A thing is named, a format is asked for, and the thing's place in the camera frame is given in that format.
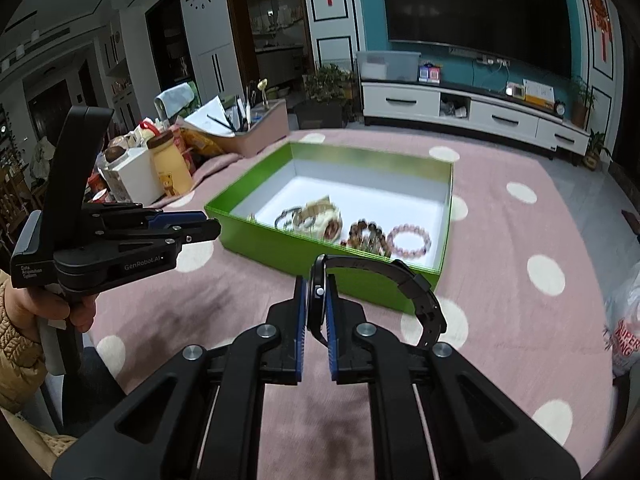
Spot black wristwatch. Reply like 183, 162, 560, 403
306, 254, 448, 351

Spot brown wooden bead bracelet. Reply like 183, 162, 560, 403
341, 218, 394, 257

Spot dark bead bracelet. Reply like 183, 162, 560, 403
274, 205, 306, 232

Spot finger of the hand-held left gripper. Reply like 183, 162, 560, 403
150, 219, 222, 257
145, 209, 209, 231

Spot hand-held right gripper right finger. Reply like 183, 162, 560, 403
325, 278, 582, 480

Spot clear plastic storage bin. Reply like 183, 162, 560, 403
356, 50, 422, 82

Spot desk calendar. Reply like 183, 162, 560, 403
522, 79, 556, 107

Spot white carton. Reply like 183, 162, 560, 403
102, 147, 166, 205

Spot yellow bear bottle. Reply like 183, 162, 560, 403
147, 132, 195, 199

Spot green cardboard box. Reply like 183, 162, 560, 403
204, 141, 455, 314

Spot white tv cabinet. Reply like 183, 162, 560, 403
361, 80, 592, 157

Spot pink polka-dot tablecloth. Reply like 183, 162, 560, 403
85, 127, 621, 480

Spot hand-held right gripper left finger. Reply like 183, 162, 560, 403
51, 276, 307, 480

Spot large potted plant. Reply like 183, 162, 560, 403
294, 62, 359, 130

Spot cream wristwatch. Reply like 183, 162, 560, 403
292, 195, 345, 241

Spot wicker chair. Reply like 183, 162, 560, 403
0, 409, 79, 480

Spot white paper sheets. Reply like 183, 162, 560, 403
175, 96, 236, 139

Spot pink desk organiser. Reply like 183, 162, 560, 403
210, 97, 290, 159

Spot pale green bag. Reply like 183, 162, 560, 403
154, 82, 199, 119

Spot white plastic bag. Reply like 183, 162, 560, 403
602, 260, 640, 379

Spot small potted plant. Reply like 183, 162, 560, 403
582, 129, 614, 171
570, 76, 599, 130

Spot person's left hand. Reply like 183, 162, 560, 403
9, 277, 99, 344

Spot black television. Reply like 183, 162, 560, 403
381, 0, 574, 80

